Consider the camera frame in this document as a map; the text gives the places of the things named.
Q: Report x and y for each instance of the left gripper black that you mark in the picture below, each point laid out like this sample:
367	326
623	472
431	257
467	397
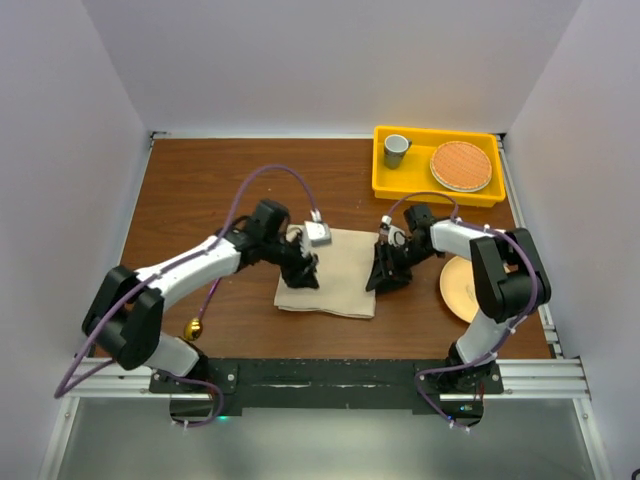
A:
300	273

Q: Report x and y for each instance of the aluminium frame rail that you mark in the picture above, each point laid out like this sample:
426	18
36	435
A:
552	379

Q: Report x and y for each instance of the grey ceramic mug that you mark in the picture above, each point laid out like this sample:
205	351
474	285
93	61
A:
395	148

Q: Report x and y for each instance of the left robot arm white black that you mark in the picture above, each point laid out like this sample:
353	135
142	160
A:
125	318

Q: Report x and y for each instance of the yellow plastic tray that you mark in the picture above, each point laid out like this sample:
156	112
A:
414	173

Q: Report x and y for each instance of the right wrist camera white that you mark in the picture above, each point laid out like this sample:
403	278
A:
391	234

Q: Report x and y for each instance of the orange woven coaster plate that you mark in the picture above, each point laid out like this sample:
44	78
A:
461	166

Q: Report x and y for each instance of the beige cloth napkin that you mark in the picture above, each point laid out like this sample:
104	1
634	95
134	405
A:
343	270

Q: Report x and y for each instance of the golden round plate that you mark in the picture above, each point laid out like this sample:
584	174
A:
457	288

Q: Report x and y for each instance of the gold purple spoon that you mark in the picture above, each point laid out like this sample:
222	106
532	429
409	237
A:
194	328

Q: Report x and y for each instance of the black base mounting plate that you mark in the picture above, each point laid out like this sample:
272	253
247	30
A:
231	387

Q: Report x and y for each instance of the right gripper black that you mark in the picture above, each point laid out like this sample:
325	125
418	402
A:
392	277

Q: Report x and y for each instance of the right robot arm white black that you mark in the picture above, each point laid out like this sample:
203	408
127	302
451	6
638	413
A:
510	281

